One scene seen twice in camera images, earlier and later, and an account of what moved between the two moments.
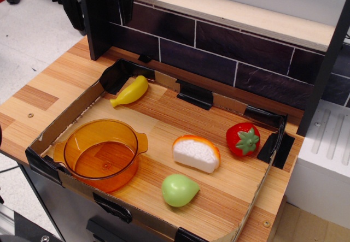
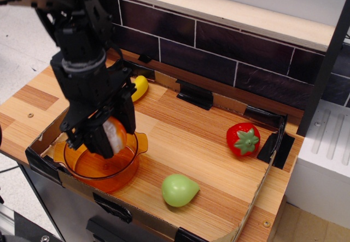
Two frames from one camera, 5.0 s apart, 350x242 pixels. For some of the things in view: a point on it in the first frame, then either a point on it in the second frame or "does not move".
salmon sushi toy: [196, 153] to [116, 133]
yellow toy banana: [133, 93] does not move
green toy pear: [178, 190] does not move
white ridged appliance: [321, 183] does not move
